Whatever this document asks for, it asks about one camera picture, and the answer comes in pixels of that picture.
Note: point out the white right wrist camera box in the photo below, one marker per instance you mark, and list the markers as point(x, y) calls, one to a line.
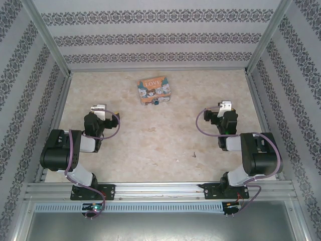
point(224, 106)

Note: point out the aluminium side rail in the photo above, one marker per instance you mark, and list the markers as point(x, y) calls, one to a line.
point(260, 113)
point(59, 118)

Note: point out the orange bear print tin box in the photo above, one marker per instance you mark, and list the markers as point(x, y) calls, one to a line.
point(153, 88)

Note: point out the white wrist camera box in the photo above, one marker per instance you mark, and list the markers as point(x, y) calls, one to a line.
point(224, 106)
point(100, 110)

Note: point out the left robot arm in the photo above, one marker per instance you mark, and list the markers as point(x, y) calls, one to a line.
point(60, 150)

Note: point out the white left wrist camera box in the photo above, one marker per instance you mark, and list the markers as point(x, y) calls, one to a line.
point(100, 110)

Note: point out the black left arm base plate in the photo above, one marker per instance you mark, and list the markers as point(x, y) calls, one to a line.
point(110, 192)

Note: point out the grey metal panel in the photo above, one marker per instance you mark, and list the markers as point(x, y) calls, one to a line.
point(160, 227)

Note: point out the aluminium frame post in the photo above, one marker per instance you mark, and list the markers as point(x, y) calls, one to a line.
point(47, 37)
point(269, 35)

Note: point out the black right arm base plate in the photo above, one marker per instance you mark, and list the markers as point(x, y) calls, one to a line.
point(209, 192)

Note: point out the aluminium mounting rail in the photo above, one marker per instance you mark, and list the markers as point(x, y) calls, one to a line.
point(158, 190)

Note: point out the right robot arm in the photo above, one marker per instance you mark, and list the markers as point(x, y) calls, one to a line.
point(260, 158)

